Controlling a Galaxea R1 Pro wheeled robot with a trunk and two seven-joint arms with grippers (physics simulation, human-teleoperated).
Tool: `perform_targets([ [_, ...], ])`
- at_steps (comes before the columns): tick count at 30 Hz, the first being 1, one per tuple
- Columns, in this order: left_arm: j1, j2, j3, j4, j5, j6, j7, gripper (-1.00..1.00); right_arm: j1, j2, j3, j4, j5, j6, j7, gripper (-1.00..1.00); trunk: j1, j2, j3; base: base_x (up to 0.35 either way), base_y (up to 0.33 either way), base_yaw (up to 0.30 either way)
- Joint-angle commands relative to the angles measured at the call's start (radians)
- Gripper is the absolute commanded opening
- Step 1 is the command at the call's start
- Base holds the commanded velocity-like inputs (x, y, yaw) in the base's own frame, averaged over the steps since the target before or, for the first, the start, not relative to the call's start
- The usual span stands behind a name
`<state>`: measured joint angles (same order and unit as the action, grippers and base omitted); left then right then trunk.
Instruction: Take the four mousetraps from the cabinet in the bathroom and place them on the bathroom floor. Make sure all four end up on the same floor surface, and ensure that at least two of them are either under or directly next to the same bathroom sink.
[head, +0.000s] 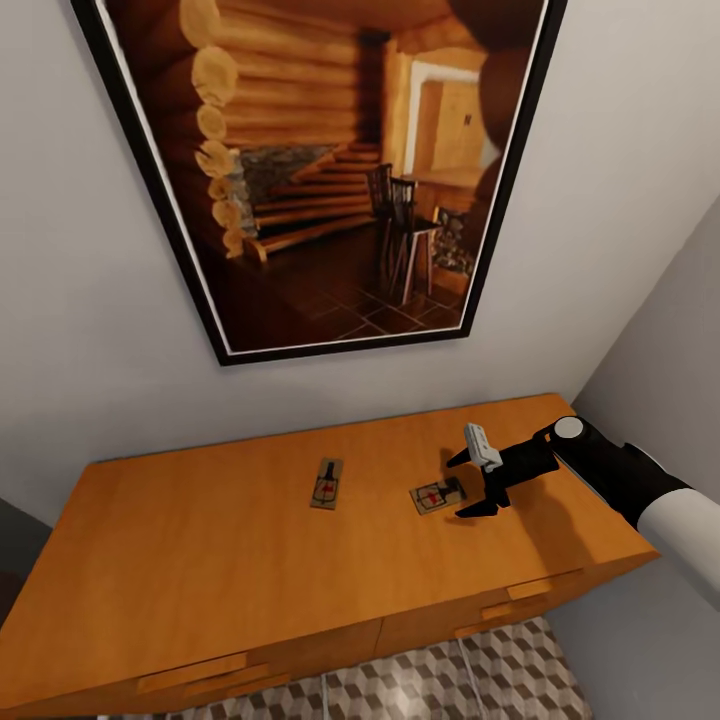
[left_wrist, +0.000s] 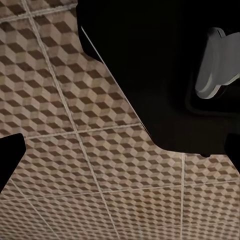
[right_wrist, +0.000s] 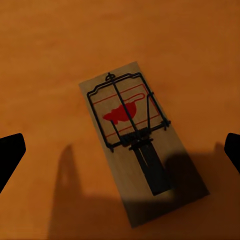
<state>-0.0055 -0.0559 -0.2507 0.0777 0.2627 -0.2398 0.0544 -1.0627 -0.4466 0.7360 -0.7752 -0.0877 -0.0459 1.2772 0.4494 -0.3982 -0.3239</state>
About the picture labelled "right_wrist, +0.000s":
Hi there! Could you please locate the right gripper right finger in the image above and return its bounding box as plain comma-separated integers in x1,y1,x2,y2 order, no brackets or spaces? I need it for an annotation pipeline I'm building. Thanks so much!
224,133,240,173

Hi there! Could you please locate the mousetrap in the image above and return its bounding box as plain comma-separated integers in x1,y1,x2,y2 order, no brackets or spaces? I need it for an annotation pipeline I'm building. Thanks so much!
78,61,210,228

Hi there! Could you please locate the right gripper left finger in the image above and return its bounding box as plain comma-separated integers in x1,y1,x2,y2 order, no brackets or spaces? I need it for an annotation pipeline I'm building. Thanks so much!
0,133,26,193

